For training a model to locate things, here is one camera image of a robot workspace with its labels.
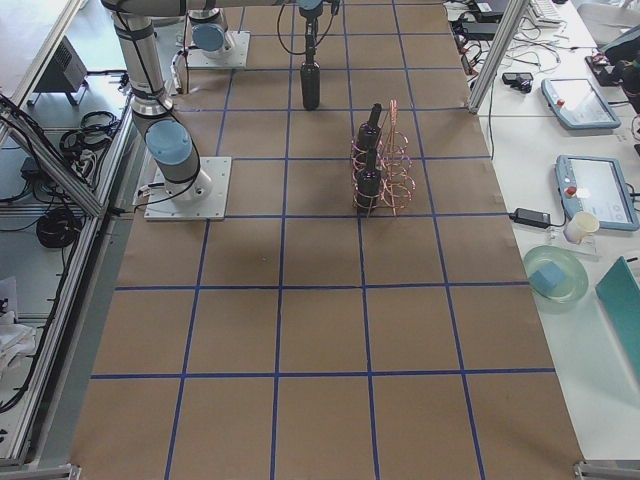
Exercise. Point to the dark bottle in rack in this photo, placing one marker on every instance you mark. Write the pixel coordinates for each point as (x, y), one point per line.
(367, 136)
(368, 182)

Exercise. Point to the small black power adapter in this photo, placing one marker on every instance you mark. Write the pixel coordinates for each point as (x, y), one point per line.
(533, 218)

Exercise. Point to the white paper cup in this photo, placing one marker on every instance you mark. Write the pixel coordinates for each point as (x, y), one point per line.
(581, 225)

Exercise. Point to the near blue teach pendant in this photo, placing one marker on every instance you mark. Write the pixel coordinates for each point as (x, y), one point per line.
(596, 185)

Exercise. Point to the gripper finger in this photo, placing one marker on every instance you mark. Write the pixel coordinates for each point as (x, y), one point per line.
(311, 31)

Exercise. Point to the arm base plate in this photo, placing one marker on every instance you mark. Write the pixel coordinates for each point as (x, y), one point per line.
(235, 59)
(205, 199)

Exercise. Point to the blue teach pendant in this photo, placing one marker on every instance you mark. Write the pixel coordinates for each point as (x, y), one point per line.
(596, 185)
(578, 104)

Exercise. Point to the far blue teach pendant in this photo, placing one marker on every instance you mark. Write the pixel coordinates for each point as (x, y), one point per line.
(578, 104)

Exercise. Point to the white crumpled cloth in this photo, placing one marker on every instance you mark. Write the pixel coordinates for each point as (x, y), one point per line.
(17, 340)

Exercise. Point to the green glass plate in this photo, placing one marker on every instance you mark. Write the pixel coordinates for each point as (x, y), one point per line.
(571, 291)

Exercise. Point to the aluminium frame post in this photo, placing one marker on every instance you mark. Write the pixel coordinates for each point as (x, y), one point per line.
(502, 39)

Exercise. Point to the copper wire wine rack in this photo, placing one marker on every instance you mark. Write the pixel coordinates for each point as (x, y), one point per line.
(397, 185)

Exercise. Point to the black power brick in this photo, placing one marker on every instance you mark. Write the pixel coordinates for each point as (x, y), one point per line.
(479, 31)

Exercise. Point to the dark glass wine bottle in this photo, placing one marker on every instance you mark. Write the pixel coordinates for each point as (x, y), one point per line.
(310, 84)

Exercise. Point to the teal board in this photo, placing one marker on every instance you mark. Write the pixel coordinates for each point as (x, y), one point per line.
(618, 292)

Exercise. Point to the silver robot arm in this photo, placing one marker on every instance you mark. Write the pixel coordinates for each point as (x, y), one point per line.
(166, 138)
(210, 32)

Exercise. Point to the blue foam cube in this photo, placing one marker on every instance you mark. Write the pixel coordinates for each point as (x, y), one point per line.
(547, 277)

